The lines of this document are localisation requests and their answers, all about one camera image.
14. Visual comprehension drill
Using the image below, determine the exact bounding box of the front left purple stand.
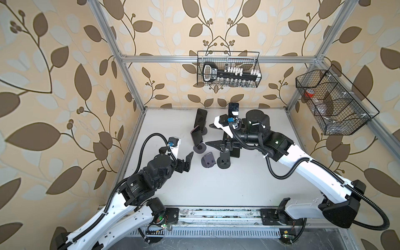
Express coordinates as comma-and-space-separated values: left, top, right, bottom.
201, 152, 216, 168

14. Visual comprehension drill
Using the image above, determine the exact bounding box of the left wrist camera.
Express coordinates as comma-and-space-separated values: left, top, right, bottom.
168, 137, 181, 159

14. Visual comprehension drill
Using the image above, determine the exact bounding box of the front aluminium rail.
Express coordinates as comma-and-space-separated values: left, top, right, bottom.
90, 205, 351, 239

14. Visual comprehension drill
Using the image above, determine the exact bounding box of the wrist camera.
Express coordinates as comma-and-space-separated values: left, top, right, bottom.
168, 137, 181, 159
214, 114, 239, 138

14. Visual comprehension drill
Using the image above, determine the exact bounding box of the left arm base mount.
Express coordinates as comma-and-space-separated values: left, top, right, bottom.
150, 207, 180, 226

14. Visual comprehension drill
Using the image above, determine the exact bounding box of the red capped clear item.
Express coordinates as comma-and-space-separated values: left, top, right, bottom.
304, 89, 315, 100

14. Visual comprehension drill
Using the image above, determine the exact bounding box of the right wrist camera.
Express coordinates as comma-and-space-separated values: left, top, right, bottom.
214, 114, 239, 138

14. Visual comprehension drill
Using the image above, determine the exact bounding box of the purple round stand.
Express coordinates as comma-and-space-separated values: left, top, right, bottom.
193, 143, 207, 154

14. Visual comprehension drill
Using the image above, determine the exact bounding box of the wire basket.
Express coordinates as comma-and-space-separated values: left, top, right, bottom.
197, 50, 262, 88
295, 65, 380, 135

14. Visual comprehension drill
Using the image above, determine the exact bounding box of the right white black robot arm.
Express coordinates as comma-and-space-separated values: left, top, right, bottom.
207, 109, 390, 231

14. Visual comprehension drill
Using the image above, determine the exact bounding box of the back wire basket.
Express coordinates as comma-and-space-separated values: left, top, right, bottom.
197, 50, 262, 88

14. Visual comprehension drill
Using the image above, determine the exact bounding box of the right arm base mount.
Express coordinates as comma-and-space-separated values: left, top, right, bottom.
259, 208, 304, 227

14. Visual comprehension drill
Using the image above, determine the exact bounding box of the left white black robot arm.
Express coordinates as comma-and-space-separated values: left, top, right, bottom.
55, 133, 194, 250

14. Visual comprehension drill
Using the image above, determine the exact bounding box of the right wire basket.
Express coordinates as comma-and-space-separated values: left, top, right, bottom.
295, 65, 380, 135

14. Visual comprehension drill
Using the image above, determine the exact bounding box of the front right black stand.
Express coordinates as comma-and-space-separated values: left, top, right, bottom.
217, 151, 231, 169

